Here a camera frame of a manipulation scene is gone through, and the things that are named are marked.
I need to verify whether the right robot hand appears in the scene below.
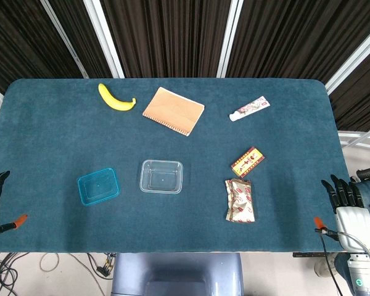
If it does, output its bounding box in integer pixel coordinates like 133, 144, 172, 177
313, 174, 370, 253

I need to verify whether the blue plastic container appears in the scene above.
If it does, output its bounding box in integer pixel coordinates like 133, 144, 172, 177
76, 167, 121, 207

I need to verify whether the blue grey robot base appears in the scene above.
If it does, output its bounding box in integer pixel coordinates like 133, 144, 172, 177
110, 252, 245, 296

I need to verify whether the red yellow card box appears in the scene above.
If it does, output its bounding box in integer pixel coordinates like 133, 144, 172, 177
230, 146, 265, 179

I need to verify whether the clear plastic container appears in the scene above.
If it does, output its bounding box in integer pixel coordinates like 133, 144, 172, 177
139, 159, 184, 195

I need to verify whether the teal table cloth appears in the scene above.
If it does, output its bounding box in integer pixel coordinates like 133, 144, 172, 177
0, 78, 355, 254

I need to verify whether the crumpled gold snack wrapper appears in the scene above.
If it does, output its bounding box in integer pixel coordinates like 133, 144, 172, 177
224, 178, 255, 223

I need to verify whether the black power plug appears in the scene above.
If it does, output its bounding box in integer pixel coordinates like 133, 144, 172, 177
96, 252, 117, 278

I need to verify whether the white toothpaste tube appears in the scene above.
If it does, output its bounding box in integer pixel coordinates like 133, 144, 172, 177
229, 96, 271, 122

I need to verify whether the yellow banana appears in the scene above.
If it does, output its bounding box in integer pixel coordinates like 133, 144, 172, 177
97, 83, 137, 111

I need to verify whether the tan spiral notebook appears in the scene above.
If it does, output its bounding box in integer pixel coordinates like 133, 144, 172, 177
142, 86, 205, 137

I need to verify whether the dark brown pleated curtain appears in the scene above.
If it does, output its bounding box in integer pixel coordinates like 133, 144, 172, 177
0, 0, 370, 133

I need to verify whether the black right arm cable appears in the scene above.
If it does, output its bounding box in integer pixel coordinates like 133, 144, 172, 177
319, 228, 346, 296

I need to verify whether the black metal bracket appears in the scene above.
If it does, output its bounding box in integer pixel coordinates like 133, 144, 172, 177
292, 252, 335, 258

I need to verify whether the white floor cable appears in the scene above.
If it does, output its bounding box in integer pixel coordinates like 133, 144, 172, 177
39, 252, 105, 296

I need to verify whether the white metal frame rail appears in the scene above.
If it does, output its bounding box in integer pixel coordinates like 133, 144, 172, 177
337, 123, 370, 152

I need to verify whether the white frame post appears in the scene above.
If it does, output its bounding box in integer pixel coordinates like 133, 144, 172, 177
39, 0, 89, 79
216, 0, 242, 78
325, 29, 370, 95
83, 0, 125, 79

